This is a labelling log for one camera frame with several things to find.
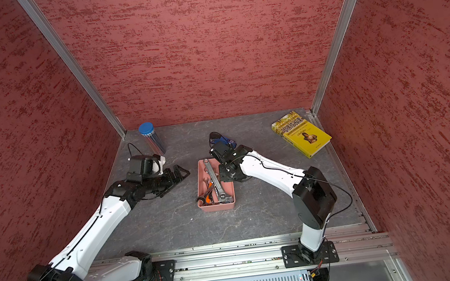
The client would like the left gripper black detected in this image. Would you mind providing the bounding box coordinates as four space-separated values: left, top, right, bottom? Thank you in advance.
141 163 193 198

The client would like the pink storage box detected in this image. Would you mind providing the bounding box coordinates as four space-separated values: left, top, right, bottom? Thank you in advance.
196 158 236 213

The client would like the long silver combination wrench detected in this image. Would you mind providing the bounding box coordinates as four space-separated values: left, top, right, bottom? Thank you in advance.
204 159 234 204

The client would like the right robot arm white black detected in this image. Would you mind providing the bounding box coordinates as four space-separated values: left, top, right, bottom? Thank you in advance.
209 144 337 263

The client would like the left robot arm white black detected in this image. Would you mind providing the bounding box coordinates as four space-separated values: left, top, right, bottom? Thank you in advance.
27 165 190 281

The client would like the blue stapler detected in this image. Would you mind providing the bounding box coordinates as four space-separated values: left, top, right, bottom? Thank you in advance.
208 131 237 149

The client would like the blue capped clear tube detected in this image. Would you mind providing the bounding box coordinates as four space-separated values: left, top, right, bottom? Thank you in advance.
138 122 166 155

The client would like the yellow book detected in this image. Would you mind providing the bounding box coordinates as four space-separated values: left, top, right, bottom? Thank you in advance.
271 111 332 158

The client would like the right control board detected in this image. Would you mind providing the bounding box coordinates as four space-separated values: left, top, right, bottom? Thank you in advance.
308 267 330 281

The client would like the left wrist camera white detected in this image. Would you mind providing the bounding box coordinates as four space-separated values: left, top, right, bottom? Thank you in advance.
126 154 166 182

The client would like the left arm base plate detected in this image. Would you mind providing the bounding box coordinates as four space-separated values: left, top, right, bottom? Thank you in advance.
132 259 176 281

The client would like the aluminium front rail frame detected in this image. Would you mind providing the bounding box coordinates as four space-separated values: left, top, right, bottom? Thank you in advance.
39 218 416 281

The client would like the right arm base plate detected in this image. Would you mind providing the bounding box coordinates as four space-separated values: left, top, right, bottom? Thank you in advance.
280 240 339 268

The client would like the left corner aluminium post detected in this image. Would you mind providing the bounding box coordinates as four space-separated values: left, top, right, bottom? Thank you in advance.
17 0 127 140

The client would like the corner aluminium post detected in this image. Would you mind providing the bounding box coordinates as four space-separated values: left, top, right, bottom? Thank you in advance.
17 0 127 140
311 0 357 118

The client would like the right corner aluminium post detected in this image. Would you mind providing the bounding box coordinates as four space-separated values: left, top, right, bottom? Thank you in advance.
311 0 357 118

